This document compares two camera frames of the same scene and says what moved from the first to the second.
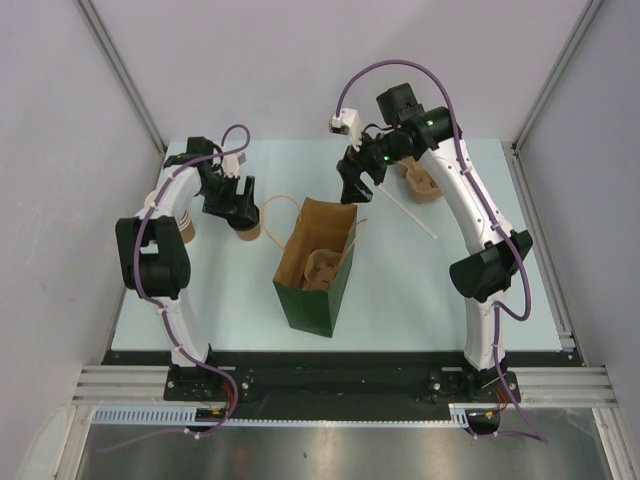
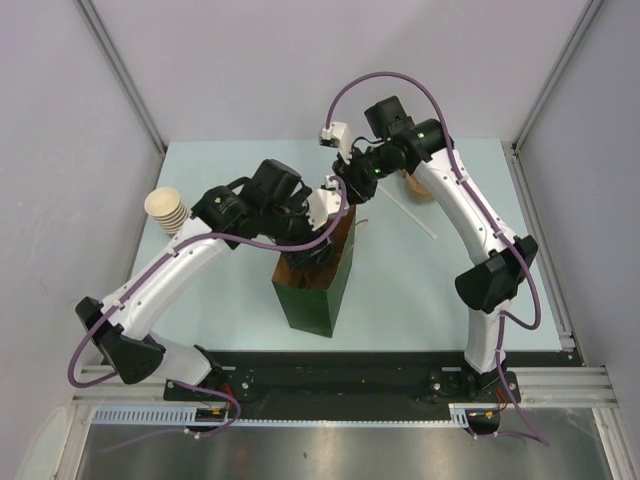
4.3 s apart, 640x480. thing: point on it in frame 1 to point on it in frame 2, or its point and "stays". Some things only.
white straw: (408, 211) stays
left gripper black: (234, 200) to (298, 259)
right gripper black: (350, 167) stays
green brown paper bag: (313, 270) stays
